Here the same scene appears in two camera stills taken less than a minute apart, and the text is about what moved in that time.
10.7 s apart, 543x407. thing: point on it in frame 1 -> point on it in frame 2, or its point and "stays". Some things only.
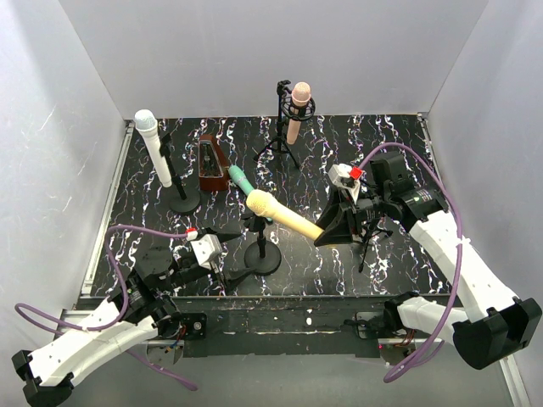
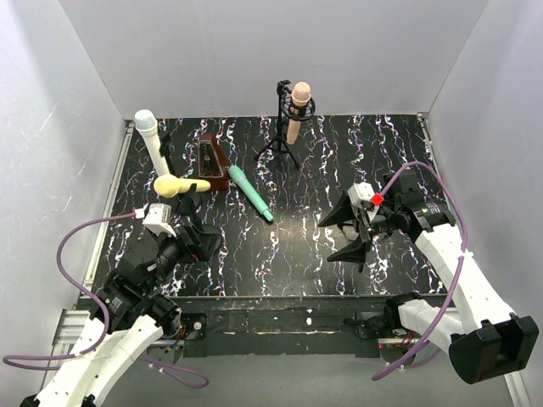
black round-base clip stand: [179, 203] -> [173, 148]
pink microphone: [301, 95] stays
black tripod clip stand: [372, 227] stays
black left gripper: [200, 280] -> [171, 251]
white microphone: [146, 121] stays
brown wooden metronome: [213, 170] stays
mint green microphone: [242, 181] stays
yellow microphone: [264, 203] -> [169, 186]
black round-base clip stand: [262, 258] -> [201, 240]
